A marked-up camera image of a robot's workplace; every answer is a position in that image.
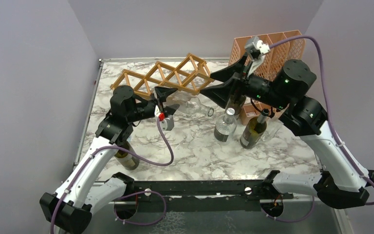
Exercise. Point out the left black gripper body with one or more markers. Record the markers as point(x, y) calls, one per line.
point(145, 109)

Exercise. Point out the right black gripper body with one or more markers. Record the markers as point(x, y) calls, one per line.
point(252, 86)

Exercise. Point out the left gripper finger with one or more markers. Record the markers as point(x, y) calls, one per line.
point(162, 93)
point(168, 110)

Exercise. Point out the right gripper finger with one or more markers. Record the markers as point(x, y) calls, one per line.
point(220, 94)
point(225, 74)

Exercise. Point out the green wine bottle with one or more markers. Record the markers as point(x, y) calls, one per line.
point(235, 102)
point(128, 161)
point(254, 130)

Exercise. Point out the slim clear glass bottle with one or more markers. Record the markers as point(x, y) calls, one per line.
point(191, 104)

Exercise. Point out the wooden lattice wine rack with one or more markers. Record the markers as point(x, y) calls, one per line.
point(191, 75)

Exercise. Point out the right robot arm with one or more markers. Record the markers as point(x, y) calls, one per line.
point(343, 183)

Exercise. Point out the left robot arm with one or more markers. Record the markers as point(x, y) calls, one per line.
point(72, 205)

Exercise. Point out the clear bottle silver cap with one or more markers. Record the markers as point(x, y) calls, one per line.
point(225, 126)

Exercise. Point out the frosted clear bottle right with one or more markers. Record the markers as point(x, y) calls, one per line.
point(273, 125)

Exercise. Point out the peach plastic file organizer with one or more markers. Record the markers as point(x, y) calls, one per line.
point(272, 62)

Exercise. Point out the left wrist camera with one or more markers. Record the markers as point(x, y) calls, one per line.
point(164, 123)

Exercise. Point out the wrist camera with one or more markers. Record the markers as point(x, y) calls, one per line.
point(164, 123)
point(256, 49)

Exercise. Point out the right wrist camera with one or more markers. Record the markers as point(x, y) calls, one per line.
point(256, 49)

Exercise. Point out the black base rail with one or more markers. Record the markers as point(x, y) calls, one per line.
point(196, 196)

